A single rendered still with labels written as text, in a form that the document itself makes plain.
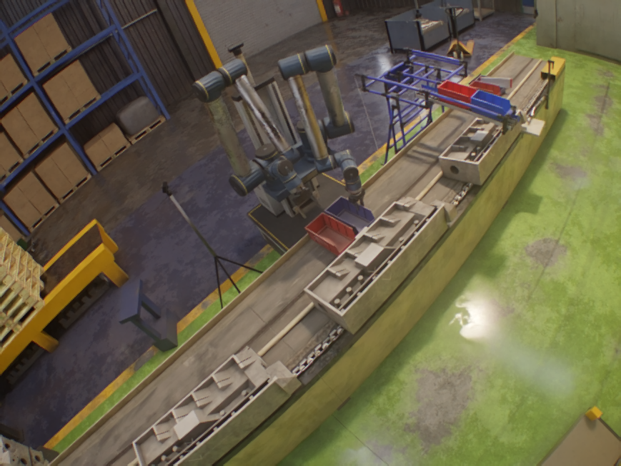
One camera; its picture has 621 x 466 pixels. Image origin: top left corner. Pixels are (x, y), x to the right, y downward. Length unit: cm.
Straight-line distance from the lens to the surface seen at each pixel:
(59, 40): 982
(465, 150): 286
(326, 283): 208
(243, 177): 262
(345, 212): 268
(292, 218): 344
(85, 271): 474
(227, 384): 197
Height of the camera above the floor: 254
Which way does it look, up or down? 43 degrees down
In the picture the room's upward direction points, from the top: 24 degrees counter-clockwise
